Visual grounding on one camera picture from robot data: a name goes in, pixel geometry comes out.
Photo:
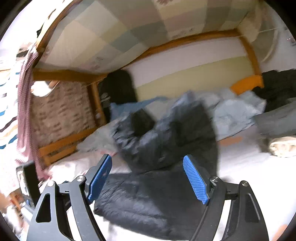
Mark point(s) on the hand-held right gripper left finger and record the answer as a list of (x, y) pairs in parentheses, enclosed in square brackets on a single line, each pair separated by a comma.
[(99, 178)]

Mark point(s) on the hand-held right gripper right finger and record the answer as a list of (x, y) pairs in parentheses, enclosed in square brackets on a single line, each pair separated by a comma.
[(195, 180)]

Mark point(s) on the black down jacket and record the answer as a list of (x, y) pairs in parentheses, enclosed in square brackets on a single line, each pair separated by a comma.
[(138, 197)]

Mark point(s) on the striped white cloth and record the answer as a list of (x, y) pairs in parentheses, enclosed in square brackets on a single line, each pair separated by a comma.
[(9, 129)]

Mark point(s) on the light blue duvet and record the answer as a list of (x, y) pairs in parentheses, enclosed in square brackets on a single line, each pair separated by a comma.
[(231, 115)]

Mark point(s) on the blue pillow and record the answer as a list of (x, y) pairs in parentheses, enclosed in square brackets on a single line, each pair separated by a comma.
[(122, 107)]

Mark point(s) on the brown plaid curtain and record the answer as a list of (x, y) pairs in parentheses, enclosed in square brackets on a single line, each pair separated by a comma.
[(60, 111)]

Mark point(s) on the checked hanging shirt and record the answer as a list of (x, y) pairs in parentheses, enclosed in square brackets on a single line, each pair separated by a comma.
[(25, 104)]

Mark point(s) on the black garment bag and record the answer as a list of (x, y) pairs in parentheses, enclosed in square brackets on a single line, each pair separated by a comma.
[(118, 88)]

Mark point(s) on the white folded cloth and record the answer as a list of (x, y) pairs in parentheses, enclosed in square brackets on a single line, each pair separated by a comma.
[(284, 146)]

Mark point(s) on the grey folded jacket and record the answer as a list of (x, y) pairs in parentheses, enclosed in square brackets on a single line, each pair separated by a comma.
[(277, 120)]

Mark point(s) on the orange pillow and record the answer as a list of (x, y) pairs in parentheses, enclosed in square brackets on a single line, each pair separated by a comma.
[(245, 84)]

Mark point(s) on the black padded coat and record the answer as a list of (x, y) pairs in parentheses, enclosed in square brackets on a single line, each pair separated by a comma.
[(277, 85)]

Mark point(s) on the pastel checked mattress sheet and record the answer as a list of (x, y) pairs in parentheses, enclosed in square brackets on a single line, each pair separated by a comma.
[(115, 34)]

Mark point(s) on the white mosquito net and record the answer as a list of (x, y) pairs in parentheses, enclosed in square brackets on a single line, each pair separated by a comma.
[(254, 27)]

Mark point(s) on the wooden bunk bed frame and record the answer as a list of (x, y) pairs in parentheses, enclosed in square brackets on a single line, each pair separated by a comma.
[(69, 77)]

